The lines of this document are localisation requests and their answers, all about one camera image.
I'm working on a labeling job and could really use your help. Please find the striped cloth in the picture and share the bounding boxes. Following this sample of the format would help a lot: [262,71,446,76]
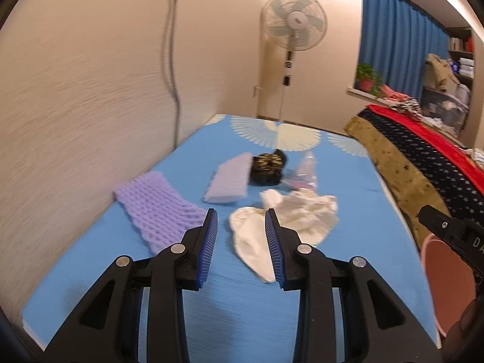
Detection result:
[389,97,422,122]

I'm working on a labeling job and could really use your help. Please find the red blanket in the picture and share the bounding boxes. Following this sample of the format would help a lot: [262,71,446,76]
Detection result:
[368,104,484,182]

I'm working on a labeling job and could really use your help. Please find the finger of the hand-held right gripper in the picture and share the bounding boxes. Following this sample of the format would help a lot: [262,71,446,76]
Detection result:
[418,204,460,242]

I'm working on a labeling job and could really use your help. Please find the potted green plant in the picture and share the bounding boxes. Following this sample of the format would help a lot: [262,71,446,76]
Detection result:
[355,64,382,95]

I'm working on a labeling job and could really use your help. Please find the long purple foam net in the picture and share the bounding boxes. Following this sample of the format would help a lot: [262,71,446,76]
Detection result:
[113,171,208,256]

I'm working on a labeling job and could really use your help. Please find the white smooth plastic bag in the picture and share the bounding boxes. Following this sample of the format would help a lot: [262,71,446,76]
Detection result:
[229,207,276,283]

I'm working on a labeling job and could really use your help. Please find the clear plastic storage box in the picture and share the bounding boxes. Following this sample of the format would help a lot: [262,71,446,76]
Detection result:
[421,85,469,137]

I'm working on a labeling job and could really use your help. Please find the navy star bedspread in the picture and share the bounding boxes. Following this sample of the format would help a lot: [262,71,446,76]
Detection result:
[357,108,484,227]

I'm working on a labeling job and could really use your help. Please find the white stacked boxes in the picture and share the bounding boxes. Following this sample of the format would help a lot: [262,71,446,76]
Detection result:
[450,57,474,76]

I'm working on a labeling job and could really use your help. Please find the blue curtain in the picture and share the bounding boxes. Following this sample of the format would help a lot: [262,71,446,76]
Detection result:
[361,0,450,101]

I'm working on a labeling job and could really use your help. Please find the khaki star bed sheet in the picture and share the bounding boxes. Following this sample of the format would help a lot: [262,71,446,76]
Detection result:
[346,115,452,252]

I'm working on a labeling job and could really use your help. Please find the black patterned bag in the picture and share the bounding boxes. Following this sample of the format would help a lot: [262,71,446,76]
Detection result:
[250,149,287,186]

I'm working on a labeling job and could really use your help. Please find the pink cloth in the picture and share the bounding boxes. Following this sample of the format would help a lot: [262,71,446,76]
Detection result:
[380,85,409,103]

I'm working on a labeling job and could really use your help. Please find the person's right hand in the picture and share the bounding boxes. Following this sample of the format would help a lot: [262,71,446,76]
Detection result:
[442,298,484,363]

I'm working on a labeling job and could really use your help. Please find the blue patterned mat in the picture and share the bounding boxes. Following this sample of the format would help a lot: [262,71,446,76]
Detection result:
[21,113,441,363]

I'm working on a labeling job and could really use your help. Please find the pink plastic basin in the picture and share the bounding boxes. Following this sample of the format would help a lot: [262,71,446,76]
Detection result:
[420,232,477,337]

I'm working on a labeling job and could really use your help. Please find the white window sill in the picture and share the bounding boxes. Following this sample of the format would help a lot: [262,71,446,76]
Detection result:
[347,86,379,98]

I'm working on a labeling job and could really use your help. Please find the beige jacket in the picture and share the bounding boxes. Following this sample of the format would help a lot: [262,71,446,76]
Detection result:
[425,54,458,91]

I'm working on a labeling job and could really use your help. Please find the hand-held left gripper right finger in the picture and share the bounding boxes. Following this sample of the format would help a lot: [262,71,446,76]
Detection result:
[265,208,443,363]

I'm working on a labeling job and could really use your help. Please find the wooden bookshelf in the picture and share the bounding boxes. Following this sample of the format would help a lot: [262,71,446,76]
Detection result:
[446,26,475,84]

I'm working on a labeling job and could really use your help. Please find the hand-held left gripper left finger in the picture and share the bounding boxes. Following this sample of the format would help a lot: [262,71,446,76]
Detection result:
[43,208,219,363]

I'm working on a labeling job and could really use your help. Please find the white crumpled cloth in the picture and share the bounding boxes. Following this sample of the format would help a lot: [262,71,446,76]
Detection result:
[260,189,339,246]

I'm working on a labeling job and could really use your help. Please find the grey wall cable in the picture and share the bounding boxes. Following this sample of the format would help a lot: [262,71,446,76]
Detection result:
[162,0,183,148]

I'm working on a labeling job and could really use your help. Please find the folded lavender cloth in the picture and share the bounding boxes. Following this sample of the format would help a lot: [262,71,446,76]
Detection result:
[204,152,253,205]

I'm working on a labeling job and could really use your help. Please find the clear plastic bag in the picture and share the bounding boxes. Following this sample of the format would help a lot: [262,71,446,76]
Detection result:
[283,151,318,191]

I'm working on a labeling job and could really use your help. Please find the white standing fan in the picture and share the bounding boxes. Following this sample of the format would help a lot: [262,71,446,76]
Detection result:
[260,0,328,125]

